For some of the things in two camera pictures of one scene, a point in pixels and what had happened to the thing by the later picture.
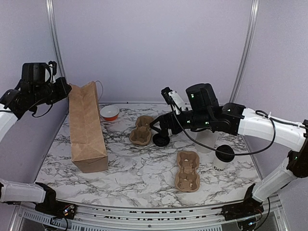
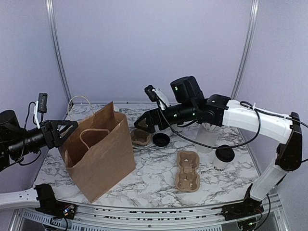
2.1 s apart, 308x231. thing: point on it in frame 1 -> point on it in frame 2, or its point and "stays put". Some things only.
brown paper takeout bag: [88, 149] -> [99, 152]
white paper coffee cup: [219, 166] stays put
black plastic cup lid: [224, 157] stays put
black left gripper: [63, 91] -> [50, 128]
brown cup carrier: [187, 178] stays put
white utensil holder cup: [208, 138] stays put
